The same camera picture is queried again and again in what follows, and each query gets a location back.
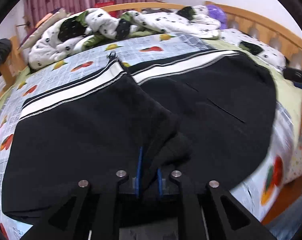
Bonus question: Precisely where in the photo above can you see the black pants with white waistband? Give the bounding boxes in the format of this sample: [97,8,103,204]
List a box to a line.
[1,49,277,227]

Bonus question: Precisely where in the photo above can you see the orange and purple pillow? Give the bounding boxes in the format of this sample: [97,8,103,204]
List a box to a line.
[36,7,68,28]

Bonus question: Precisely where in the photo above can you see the wooden bed frame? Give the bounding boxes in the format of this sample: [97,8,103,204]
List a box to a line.
[0,1,302,110]

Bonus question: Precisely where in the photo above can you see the fruit print bed mat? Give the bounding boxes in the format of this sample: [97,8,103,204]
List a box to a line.
[0,34,302,240]

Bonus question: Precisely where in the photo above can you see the white pillow with black print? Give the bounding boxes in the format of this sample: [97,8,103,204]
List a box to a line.
[226,29,287,72]

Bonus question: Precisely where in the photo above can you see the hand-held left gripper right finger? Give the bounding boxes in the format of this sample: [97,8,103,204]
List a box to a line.
[157,167,279,240]

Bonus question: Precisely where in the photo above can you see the purple plush toy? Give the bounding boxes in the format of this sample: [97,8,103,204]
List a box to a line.
[206,4,227,29]

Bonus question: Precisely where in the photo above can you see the grey striped pillow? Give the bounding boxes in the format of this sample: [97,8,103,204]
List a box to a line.
[18,17,56,50]

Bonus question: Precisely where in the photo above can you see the person's jeans leg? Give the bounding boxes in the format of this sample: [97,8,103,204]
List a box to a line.
[264,197,302,240]

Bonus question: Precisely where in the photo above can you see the white star print cloth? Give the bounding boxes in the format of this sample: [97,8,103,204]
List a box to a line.
[286,127,302,183]

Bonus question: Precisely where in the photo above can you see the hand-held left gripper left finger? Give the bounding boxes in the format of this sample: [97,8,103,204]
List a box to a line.
[21,146,144,240]

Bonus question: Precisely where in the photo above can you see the white quilt with black print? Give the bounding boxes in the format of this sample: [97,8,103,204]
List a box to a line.
[28,5,222,70]

